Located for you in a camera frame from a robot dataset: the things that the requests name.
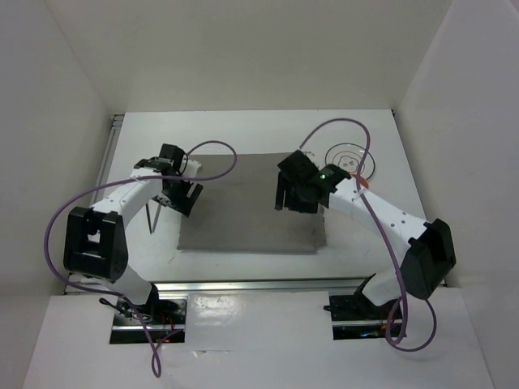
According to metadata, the dark metal fork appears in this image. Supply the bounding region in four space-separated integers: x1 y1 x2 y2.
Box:
145 203 151 225

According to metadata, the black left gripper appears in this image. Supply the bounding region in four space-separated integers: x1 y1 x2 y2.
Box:
152 173 203 217

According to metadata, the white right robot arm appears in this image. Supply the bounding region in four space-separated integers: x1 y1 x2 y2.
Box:
275 150 457 318

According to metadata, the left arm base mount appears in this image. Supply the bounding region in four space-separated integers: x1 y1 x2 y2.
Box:
108 298 187 344

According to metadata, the white plate with teal rim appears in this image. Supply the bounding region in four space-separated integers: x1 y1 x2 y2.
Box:
324 143 376 181

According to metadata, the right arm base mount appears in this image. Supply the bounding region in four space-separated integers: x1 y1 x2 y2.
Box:
323 295 396 340

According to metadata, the salmon pink plastic cup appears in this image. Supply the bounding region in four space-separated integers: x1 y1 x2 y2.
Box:
352 174 369 189

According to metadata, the grey cloth placemat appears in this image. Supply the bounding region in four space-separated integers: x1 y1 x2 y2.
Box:
178 152 327 254

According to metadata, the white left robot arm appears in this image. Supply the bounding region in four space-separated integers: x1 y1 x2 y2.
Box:
63 144 203 323

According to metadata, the aluminium table edge rail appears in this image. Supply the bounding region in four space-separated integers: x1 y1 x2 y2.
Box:
156 277 365 297

